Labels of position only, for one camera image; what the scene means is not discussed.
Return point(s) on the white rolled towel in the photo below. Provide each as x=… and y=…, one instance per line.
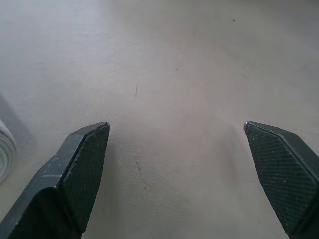
x=6, y=154

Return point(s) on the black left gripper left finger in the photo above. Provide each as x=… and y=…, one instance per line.
x=67, y=179

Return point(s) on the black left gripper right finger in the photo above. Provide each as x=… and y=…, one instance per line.
x=284, y=174

